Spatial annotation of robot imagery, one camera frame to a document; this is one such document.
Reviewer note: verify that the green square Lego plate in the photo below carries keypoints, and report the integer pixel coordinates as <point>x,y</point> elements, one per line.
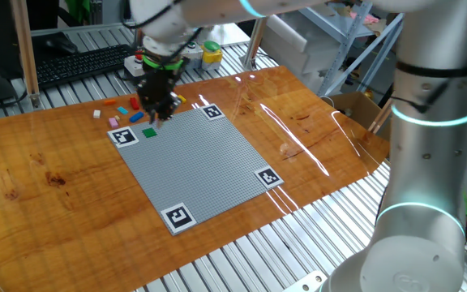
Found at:
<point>149,132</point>

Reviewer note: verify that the grey two-button box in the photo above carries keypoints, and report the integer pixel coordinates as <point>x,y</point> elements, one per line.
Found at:
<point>194,54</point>

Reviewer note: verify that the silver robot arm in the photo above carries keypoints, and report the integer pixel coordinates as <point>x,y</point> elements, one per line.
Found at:
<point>432,162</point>

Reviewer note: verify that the yellow Lego brick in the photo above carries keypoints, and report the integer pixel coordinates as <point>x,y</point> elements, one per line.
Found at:
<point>181,98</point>

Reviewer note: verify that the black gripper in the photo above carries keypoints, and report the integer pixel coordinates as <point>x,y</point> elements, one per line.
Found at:
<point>158,87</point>

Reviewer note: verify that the cardboard box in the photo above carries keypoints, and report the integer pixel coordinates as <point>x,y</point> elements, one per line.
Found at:
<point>355,107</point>

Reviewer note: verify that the wood pattern table mat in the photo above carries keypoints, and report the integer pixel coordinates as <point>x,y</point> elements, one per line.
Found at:
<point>55,203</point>

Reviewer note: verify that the pale metal shelf rack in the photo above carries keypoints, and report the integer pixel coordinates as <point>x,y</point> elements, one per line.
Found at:
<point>348,44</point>

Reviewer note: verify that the black keyboard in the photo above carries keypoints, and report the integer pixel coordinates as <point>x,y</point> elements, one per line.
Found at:
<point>79,65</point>

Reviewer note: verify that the yellow box green button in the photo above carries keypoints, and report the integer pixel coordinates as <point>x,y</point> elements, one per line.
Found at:
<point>212,57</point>

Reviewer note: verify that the white foam blocks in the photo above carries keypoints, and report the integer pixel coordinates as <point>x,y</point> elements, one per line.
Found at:
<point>294,44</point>

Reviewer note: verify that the cyan Lego plate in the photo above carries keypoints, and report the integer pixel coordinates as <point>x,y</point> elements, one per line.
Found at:
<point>122,110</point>

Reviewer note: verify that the grey Lego baseplate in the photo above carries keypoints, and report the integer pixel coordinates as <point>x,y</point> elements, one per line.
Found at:
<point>201,166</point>

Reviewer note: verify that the blue Lego brick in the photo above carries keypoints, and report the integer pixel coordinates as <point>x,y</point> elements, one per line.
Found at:
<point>136,117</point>

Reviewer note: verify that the black computer mouse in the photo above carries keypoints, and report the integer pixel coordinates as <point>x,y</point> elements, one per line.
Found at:
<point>61,44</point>

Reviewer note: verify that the wooden stick bundle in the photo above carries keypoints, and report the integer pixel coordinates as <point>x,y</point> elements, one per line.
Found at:
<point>379,117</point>

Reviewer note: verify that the red Lego brick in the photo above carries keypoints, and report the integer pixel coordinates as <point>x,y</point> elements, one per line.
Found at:
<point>134,104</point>

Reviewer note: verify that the pink Lego brick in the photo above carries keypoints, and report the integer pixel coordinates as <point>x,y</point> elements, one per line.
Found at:
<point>113,123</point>

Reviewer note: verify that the black white fiducial marker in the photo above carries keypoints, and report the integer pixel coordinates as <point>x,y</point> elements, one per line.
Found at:
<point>123,137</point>
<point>178,217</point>
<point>269,177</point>
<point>213,112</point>

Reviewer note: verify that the orange Lego plate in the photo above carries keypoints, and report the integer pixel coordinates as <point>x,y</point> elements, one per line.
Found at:
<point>110,102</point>

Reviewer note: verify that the silver metal post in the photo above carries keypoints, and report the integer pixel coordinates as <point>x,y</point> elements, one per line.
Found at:
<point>254,44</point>

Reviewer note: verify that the white box red button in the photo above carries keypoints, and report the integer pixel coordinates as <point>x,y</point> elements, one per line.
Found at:
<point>133,67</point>

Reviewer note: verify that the dark green garment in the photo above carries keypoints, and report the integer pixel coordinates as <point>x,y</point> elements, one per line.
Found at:
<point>77,9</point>

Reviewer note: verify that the bright green cloth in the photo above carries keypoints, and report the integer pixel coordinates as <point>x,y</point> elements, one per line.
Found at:
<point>466,204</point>

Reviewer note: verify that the pink item on shelf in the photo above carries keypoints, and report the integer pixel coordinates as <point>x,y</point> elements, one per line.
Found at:
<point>365,18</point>

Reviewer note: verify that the metal mounting plate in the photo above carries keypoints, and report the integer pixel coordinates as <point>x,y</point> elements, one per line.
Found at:
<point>306,284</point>

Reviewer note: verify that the tan frame post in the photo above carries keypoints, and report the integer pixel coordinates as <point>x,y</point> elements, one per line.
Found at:
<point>24,48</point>

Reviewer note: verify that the white Lego brick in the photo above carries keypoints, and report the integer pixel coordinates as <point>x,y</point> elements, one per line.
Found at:
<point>97,114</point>

